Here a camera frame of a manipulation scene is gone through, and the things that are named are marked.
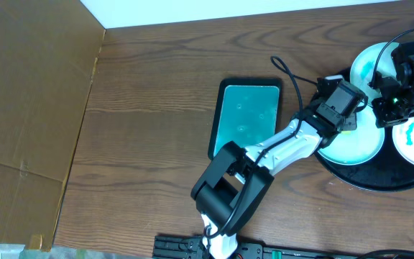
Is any black rectangular soap water tray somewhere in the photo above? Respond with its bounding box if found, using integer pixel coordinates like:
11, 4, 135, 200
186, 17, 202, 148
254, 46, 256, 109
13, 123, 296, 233
208, 77, 282, 160

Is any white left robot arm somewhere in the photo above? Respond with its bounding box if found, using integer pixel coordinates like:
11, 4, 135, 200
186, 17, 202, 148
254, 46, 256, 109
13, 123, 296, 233
190, 78, 368, 258

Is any brown cardboard panel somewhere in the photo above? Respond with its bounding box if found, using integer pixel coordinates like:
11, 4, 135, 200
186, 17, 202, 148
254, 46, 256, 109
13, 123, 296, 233
0, 0, 104, 250

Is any light green plate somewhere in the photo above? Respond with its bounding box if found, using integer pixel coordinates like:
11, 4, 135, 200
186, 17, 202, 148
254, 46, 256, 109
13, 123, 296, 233
318, 106, 385, 165
349, 42, 399, 106

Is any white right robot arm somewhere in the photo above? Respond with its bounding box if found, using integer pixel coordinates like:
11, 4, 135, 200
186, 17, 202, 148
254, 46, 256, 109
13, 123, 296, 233
369, 42, 414, 128

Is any round black tray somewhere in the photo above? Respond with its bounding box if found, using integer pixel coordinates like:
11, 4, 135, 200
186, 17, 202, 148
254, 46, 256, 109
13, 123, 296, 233
310, 66, 414, 192

